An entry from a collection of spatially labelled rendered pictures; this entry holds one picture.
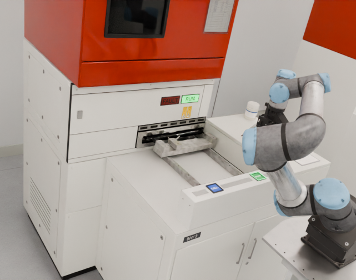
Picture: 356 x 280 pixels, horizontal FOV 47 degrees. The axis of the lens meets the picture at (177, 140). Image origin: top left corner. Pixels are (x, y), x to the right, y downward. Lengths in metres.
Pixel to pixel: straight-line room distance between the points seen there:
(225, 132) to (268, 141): 1.02
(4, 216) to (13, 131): 0.84
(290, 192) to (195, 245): 0.51
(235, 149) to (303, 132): 1.00
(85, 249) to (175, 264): 0.76
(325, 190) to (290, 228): 0.37
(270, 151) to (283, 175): 0.17
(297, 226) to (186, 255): 0.51
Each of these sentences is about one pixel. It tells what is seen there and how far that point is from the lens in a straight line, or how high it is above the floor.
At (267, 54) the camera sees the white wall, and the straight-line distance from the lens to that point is 4.85.
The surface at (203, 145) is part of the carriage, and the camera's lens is 2.22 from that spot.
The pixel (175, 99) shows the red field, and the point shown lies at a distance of 2.14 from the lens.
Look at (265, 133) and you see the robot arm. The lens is 1.25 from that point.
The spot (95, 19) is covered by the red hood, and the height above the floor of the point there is 1.51.
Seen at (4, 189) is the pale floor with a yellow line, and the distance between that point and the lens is 3.27.
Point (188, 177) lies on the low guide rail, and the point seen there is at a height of 0.85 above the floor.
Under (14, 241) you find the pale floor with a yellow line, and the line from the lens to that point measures 2.82.
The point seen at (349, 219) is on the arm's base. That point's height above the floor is 1.03.
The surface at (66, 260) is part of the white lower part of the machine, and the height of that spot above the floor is 0.20.
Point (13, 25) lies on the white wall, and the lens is 3.26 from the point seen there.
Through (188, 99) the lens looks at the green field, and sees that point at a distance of 2.19.
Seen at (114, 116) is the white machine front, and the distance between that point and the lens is 1.99.
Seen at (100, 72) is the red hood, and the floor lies 1.29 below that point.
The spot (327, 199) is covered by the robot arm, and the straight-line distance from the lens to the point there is 1.57.
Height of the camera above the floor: 1.88
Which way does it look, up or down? 27 degrees down
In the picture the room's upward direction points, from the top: 11 degrees clockwise
